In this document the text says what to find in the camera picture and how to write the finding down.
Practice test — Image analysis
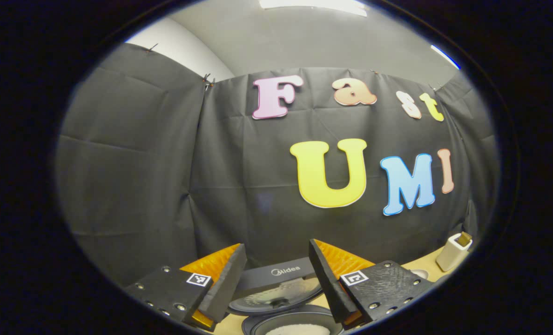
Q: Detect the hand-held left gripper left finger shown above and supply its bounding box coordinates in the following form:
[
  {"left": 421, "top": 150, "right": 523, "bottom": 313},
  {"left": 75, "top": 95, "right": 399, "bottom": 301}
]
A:
[{"left": 124, "top": 242, "right": 248, "bottom": 331}]

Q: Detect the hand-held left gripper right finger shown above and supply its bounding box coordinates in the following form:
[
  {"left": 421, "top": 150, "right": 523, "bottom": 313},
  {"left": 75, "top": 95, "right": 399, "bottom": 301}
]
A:
[{"left": 308, "top": 239, "right": 435, "bottom": 331}]

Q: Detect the dark grey rice cooker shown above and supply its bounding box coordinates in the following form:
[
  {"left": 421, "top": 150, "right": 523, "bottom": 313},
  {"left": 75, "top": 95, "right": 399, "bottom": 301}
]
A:
[{"left": 228, "top": 257, "right": 344, "bottom": 335}]

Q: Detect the white rice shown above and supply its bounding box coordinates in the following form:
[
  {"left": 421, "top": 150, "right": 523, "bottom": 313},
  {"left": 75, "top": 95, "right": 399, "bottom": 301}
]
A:
[{"left": 265, "top": 323, "right": 330, "bottom": 335}]

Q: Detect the white utensil holder box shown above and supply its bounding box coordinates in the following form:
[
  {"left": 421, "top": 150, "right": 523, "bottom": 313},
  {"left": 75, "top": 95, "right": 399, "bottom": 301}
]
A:
[{"left": 435, "top": 233, "right": 473, "bottom": 273}]

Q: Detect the black backdrop cloth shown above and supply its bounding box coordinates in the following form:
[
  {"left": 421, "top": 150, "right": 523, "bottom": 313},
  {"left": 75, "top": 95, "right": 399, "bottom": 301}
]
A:
[{"left": 55, "top": 43, "right": 500, "bottom": 289}]

